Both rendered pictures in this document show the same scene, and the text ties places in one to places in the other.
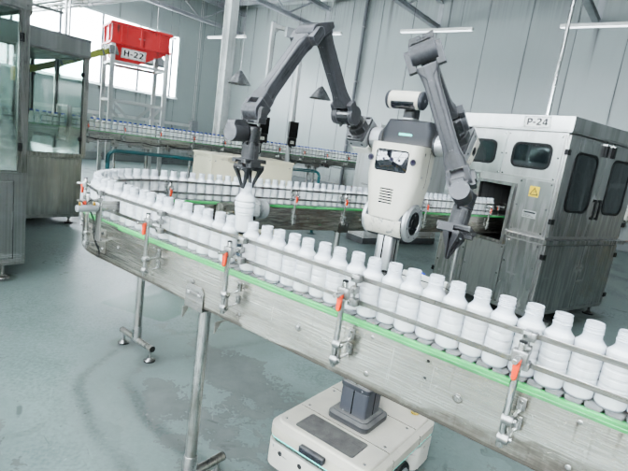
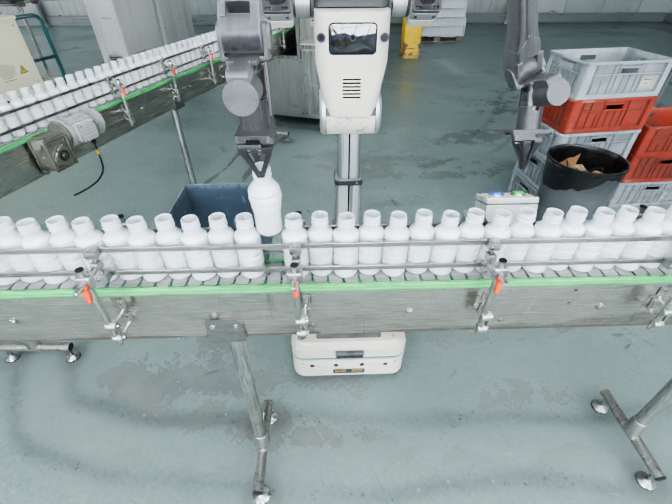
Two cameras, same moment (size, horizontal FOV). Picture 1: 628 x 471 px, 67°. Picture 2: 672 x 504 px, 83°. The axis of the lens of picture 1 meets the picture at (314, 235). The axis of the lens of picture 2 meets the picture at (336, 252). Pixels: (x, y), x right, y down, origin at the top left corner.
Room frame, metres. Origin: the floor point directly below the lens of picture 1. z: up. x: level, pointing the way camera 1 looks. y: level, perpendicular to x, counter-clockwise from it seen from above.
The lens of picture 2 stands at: (0.93, 0.57, 1.63)
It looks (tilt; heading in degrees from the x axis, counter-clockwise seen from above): 38 degrees down; 322
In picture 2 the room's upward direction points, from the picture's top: straight up
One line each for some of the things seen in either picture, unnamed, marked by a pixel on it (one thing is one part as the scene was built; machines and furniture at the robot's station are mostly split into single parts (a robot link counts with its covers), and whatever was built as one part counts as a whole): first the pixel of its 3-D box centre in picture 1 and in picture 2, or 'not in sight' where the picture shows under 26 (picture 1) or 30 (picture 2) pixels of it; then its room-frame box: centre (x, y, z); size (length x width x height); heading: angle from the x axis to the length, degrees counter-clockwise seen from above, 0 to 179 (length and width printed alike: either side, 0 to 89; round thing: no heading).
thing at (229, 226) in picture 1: (229, 238); (249, 245); (1.62, 0.29, 1.08); 0.06 x 0.06 x 0.17
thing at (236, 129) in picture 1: (244, 122); (244, 67); (1.55, 0.27, 1.48); 0.12 x 0.09 x 0.12; 144
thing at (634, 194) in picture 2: not in sight; (631, 182); (1.63, -3.15, 0.11); 0.61 x 0.41 x 0.22; 56
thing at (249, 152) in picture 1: (249, 152); (254, 116); (1.59, 0.25, 1.39); 0.10 x 0.07 x 0.07; 144
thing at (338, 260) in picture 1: (336, 275); (445, 242); (1.34, -0.08, 1.08); 0.06 x 0.06 x 0.17
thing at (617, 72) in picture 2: not in sight; (603, 72); (1.96, -2.52, 1.00); 0.61 x 0.41 x 0.22; 61
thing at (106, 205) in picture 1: (98, 230); not in sight; (1.98, 0.92, 0.96); 0.23 x 0.10 x 0.27; 144
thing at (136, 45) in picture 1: (131, 121); not in sight; (7.78, 3.19, 1.40); 0.92 x 0.72 x 2.80; 126
